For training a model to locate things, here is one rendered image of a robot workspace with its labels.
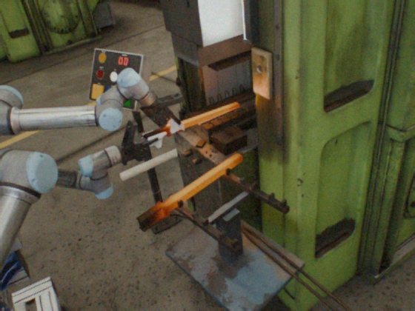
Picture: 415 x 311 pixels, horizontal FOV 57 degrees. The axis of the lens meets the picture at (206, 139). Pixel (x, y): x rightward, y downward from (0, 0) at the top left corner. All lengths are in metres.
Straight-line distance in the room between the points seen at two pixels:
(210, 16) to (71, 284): 1.76
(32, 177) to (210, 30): 0.76
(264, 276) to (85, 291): 1.36
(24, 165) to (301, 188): 0.96
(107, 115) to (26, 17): 5.10
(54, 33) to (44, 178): 5.30
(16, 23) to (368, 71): 5.48
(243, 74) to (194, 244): 0.93
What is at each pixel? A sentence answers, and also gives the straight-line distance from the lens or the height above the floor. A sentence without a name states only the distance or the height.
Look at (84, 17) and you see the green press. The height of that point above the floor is 0.40.
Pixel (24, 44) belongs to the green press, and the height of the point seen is 0.22.
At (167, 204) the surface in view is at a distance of 1.21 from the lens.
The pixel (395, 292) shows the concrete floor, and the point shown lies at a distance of 2.34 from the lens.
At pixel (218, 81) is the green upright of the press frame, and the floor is 1.05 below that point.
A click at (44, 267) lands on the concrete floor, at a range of 2.70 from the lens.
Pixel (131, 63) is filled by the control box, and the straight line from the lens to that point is 1.98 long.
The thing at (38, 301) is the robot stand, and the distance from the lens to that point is 2.23.
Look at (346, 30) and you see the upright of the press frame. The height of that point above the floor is 1.38.
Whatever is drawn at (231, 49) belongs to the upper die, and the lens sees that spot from 1.56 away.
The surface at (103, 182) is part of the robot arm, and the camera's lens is 1.55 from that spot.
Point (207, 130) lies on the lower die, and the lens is 1.62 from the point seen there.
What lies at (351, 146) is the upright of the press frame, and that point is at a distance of 1.74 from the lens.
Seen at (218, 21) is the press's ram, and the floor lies 1.44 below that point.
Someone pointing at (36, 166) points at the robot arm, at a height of 1.23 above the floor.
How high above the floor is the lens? 1.84
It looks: 33 degrees down
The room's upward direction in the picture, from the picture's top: 8 degrees counter-clockwise
